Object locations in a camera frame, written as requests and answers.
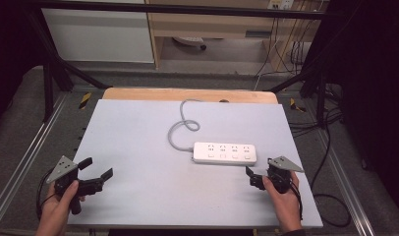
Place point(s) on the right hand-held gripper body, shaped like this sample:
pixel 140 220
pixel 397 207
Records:
pixel 279 173

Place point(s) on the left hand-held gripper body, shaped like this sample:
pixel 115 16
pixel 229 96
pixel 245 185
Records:
pixel 64 172

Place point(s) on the person's right hand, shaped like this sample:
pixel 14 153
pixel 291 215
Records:
pixel 284 206

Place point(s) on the person's left hand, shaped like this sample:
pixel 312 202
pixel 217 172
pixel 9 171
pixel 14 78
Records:
pixel 56 208

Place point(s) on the white power strip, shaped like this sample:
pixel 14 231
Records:
pixel 224 153

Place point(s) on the yellow black striped tape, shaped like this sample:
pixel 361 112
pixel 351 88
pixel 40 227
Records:
pixel 296 106
pixel 85 100

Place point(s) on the wooden table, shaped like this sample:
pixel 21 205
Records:
pixel 187 95

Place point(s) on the white cabinet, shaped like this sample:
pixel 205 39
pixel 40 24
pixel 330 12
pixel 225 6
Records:
pixel 99 34

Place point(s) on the office chair base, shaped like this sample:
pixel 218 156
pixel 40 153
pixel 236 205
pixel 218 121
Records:
pixel 191 41

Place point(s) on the wooden desk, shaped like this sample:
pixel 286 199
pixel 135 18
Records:
pixel 220 28

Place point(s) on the aluminium floor rail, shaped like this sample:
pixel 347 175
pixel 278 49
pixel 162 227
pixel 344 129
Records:
pixel 24 159
pixel 346 185

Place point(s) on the black metal frame leg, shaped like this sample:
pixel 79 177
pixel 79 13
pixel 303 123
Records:
pixel 53 75
pixel 313 82

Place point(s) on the white wall socket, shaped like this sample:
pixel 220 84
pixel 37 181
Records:
pixel 280 4

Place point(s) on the black metal frame bar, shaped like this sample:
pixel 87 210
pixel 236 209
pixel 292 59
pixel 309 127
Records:
pixel 174 9

